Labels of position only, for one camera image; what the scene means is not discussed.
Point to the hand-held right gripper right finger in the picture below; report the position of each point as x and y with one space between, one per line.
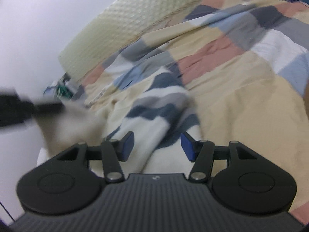
188 147

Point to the cream striped sweater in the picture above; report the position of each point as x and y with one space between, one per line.
149 116

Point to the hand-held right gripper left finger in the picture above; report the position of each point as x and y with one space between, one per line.
127 147

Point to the cream quilted headboard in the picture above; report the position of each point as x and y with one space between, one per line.
125 21

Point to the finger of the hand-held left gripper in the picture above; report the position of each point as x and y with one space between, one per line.
48 107

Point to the patchwork quilt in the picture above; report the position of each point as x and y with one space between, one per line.
241 77

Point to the green printed bag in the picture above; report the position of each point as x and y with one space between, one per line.
60 90

